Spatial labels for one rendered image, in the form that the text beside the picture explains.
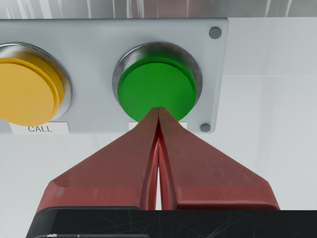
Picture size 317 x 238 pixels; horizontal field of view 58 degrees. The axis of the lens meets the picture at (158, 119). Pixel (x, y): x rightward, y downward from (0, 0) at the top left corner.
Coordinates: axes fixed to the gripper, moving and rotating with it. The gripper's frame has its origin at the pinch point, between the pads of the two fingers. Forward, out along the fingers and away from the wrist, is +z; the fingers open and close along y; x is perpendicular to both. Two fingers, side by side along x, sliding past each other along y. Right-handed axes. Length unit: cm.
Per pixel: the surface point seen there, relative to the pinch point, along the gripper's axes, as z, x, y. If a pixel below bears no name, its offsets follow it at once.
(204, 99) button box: 3.6, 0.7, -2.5
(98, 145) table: 13.6, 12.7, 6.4
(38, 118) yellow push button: 2.5, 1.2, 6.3
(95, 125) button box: 3.7, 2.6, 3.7
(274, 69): 13.5, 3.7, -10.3
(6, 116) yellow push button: 2.6, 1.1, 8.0
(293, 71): 13.5, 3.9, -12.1
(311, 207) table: 13.1, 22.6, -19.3
